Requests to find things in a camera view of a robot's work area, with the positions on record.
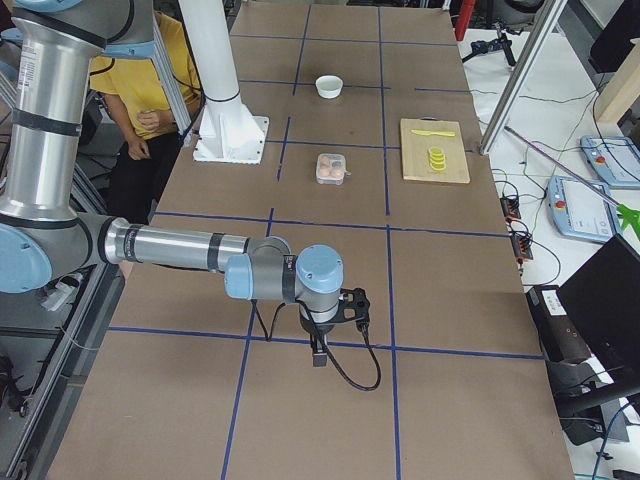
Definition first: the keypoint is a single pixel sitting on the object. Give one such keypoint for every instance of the brown paper table cover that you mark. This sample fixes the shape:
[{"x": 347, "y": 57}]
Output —
[{"x": 372, "y": 150}]

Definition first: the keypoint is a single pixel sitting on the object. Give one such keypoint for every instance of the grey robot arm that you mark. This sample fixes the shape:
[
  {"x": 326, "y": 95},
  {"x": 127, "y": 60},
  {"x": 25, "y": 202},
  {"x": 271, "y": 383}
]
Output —
[{"x": 43, "y": 237}]

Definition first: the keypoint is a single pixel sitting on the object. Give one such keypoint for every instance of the blue teach pendant far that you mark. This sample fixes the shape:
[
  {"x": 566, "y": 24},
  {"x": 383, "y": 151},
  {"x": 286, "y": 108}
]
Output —
[{"x": 614, "y": 159}]

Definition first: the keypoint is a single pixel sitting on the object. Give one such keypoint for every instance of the long reacher grabber stick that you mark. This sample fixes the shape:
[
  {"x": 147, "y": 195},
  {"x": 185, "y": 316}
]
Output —
[{"x": 629, "y": 216}]

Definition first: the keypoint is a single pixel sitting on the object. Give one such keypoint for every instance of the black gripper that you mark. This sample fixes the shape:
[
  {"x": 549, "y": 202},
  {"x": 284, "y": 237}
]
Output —
[{"x": 315, "y": 330}]

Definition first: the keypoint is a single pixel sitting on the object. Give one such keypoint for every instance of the person in yellow shirt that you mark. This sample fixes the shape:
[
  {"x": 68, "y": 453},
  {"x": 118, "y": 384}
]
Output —
[{"x": 136, "y": 102}]

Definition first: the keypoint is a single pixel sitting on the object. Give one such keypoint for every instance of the clear plastic egg box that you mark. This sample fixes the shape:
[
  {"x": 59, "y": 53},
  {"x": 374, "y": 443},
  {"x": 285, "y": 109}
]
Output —
[{"x": 339, "y": 162}]

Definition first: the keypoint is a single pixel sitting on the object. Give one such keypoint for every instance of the black camera tripod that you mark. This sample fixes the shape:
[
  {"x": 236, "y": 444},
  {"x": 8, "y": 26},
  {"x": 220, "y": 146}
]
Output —
[{"x": 500, "y": 43}]

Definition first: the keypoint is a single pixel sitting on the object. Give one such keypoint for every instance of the blue teach pendant near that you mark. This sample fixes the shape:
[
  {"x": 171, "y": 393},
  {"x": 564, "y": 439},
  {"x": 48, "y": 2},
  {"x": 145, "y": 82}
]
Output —
[{"x": 579, "y": 213}]

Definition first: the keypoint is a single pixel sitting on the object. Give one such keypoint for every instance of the yellow plastic knife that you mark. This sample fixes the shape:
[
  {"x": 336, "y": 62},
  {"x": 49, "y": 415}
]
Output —
[{"x": 439, "y": 133}]

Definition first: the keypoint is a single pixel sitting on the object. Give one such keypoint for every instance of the aluminium frame post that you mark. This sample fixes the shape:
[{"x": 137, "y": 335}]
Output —
[{"x": 543, "y": 26}]

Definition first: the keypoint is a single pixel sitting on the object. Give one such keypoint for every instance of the orange connector block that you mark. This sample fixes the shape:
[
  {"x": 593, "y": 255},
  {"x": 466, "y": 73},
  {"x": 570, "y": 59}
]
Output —
[
  {"x": 521, "y": 245},
  {"x": 510, "y": 208}
]

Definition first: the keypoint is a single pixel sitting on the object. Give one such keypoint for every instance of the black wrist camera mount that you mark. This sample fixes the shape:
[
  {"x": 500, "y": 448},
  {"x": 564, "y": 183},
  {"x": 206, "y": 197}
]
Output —
[{"x": 353, "y": 306}]

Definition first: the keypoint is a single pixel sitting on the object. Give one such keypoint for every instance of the wooden cutting board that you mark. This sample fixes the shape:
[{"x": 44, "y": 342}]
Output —
[{"x": 415, "y": 155}]

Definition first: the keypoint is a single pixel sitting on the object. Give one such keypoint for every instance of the white power strip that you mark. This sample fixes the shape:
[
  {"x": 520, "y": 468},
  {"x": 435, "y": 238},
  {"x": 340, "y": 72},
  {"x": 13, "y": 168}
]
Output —
[{"x": 58, "y": 295}]

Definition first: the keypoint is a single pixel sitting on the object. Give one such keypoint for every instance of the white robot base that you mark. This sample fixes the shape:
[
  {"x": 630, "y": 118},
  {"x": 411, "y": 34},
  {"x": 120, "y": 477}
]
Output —
[{"x": 228, "y": 132}]

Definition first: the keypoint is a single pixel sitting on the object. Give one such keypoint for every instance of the black computer monitor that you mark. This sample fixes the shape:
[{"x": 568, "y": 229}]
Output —
[{"x": 602, "y": 300}]

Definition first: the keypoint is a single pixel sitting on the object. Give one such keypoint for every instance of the blue teach pendant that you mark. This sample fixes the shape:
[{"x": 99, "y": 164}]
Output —
[
  {"x": 579, "y": 213},
  {"x": 614, "y": 159}
]

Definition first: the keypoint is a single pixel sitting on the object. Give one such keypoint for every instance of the white round bowl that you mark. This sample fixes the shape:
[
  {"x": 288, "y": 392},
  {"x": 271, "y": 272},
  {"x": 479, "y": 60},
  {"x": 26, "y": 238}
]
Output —
[{"x": 329, "y": 86}]

